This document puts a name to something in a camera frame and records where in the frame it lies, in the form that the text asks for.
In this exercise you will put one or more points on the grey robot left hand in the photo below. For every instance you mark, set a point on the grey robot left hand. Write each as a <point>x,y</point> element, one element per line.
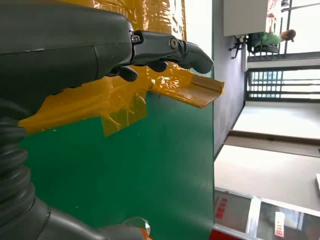
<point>55,46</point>

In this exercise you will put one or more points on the orange detergent bottle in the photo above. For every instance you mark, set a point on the orange detergent bottle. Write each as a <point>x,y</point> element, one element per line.
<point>148,236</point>

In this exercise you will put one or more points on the yellow tape-wrapped cardboard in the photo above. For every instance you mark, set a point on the yellow tape-wrapped cardboard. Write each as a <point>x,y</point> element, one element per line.
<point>82,99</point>

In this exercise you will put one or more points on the ribbed grey left arm sleeve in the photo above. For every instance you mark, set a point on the ribbed grey left arm sleeve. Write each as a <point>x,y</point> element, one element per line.
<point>12,165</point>

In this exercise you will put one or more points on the green table mat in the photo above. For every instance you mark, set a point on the green table mat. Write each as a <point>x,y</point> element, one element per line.
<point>162,165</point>

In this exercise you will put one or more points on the black office chair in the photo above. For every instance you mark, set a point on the black office chair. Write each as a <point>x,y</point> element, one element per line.
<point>240,44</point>

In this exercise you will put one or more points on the white table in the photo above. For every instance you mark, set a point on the white table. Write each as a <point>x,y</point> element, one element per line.
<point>244,16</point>

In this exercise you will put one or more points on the person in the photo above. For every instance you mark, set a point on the person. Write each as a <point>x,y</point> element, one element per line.
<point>269,39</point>

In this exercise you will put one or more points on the dark metal railing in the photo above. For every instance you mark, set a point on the dark metal railing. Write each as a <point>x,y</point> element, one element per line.
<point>275,82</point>

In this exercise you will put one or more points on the white paper label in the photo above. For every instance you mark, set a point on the white paper label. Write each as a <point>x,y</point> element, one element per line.
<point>279,224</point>

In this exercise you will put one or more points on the glass door with white frame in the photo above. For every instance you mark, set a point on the glass door with white frame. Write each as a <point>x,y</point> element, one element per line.
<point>250,215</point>

